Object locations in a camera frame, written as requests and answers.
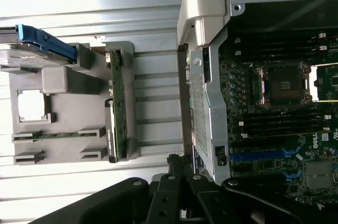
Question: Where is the silver CPU chip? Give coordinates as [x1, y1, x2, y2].
[17, 93, 45, 122]

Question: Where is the CPU socket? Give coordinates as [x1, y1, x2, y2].
[255, 61, 312, 108]

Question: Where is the open black PC case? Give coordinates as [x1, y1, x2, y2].
[176, 0, 338, 209]

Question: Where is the metal socket cover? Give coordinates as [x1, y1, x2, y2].
[311, 64, 338, 102]

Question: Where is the blue expansion slot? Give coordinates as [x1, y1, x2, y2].
[231, 151, 286, 160]

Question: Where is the green RAM stick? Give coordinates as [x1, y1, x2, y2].
[13, 131, 93, 140]

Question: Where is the green motherboard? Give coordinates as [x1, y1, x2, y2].
[219, 36, 338, 206]

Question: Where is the grey plastic parts rack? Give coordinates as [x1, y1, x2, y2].
[9, 41, 136, 166]

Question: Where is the grey chipset heatsink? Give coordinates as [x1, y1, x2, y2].
[305, 160, 333, 190]

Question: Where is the hard disk with blue carrier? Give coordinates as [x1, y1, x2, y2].
[0, 24, 80, 73]

